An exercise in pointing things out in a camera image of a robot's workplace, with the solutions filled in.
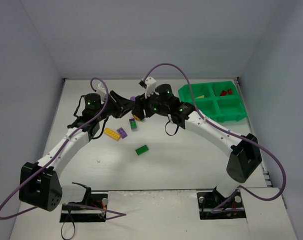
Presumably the red long lego brick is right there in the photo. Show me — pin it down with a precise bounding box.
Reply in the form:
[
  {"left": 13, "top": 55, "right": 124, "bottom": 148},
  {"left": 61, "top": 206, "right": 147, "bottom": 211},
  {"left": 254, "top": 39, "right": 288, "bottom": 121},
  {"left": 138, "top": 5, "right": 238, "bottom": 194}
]
[{"left": 220, "top": 90, "right": 228, "bottom": 96}]

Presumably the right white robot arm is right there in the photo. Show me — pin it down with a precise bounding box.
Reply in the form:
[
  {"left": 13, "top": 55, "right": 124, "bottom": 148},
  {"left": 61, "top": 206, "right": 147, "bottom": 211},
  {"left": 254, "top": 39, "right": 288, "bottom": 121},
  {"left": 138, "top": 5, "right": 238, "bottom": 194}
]
[{"left": 132, "top": 81, "right": 262, "bottom": 198}]

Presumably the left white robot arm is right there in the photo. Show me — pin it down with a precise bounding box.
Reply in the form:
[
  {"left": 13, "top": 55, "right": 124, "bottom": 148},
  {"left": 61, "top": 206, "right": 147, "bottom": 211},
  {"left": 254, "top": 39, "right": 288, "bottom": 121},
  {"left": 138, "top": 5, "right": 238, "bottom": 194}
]
[{"left": 18, "top": 91, "right": 135, "bottom": 212}]

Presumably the green square lego on purple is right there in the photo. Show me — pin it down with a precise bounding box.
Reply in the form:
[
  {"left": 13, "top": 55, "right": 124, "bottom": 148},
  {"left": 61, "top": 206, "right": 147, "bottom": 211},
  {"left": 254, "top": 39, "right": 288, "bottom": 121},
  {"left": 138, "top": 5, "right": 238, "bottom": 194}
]
[{"left": 128, "top": 118, "right": 138, "bottom": 131}]

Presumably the yellow flat long lego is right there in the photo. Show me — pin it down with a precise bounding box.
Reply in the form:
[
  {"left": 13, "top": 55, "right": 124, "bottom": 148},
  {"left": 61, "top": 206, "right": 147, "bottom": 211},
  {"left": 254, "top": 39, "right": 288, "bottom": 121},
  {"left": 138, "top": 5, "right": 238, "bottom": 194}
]
[{"left": 103, "top": 127, "right": 121, "bottom": 141}]

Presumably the purple flat lego plate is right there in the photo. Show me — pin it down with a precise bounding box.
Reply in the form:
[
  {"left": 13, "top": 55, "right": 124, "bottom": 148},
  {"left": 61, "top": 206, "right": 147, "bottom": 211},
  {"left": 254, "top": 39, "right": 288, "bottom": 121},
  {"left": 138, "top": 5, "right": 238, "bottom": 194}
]
[{"left": 116, "top": 127, "right": 128, "bottom": 139}]

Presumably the green two-by-four lego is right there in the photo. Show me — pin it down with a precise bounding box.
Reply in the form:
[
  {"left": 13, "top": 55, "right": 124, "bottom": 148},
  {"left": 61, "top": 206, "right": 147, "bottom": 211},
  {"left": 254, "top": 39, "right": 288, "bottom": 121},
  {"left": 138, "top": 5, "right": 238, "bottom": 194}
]
[{"left": 135, "top": 145, "right": 149, "bottom": 156}]

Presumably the green four-compartment tray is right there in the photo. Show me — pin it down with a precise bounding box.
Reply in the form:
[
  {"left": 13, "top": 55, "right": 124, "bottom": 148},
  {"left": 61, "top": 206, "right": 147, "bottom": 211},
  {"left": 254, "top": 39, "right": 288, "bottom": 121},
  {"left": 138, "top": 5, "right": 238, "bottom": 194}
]
[{"left": 178, "top": 80, "right": 248, "bottom": 123}]

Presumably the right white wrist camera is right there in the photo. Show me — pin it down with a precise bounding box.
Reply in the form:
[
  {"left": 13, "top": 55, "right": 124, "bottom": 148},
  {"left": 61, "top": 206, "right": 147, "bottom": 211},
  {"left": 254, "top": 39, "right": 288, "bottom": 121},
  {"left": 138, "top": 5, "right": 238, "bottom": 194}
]
[{"left": 139, "top": 76, "right": 157, "bottom": 99}]

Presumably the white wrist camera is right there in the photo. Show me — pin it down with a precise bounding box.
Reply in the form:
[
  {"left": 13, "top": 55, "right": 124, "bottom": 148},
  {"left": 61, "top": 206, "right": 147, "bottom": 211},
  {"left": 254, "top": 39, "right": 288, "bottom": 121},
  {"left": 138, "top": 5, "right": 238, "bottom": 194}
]
[
  {"left": 96, "top": 81, "right": 109, "bottom": 102},
  {"left": 139, "top": 76, "right": 157, "bottom": 99}
]

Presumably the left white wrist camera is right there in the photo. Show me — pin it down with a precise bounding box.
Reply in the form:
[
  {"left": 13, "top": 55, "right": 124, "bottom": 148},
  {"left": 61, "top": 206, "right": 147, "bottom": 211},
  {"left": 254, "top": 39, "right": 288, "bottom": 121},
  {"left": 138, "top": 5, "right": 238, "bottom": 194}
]
[{"left": 96, "top": 81, "right": 109, "bottom": 102}]

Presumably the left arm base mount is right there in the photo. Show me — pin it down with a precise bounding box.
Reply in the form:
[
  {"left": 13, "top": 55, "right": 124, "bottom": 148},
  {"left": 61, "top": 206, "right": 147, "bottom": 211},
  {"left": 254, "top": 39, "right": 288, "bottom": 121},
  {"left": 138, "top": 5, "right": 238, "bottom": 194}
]
[{"left": 59, "top": 182, "right": 109, "bottom": 223}]

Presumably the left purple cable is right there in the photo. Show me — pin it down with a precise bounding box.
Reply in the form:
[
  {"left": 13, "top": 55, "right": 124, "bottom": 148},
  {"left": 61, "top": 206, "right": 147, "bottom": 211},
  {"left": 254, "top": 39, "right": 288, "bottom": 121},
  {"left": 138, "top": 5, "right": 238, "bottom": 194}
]
[{"left": 0, "top": 77, "right": 127, "bottom": 220}]

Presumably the purple cable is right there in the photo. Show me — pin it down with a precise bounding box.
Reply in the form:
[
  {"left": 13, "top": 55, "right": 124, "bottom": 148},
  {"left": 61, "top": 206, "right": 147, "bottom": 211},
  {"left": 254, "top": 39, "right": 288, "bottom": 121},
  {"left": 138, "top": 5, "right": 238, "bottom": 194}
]
[
  {"left": 144, "top": 62, "right": 287, "bottom": 213},
  {"left": 0, "top": 77, "right": 127, "bottom": 220}
]

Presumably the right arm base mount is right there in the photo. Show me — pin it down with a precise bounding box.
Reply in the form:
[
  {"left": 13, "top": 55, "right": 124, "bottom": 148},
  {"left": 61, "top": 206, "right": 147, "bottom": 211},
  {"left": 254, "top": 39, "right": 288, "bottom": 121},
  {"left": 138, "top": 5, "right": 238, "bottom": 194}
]
[{"left": 196, "top": 190, "right": 247, "bottom": 220}]

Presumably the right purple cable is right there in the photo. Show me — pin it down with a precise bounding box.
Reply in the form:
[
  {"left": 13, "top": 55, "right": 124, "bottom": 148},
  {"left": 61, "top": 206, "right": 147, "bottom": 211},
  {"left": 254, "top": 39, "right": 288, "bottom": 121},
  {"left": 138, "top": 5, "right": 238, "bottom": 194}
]
[{"left": 144, "top": 62, "right": 287, "bottom": 213}]

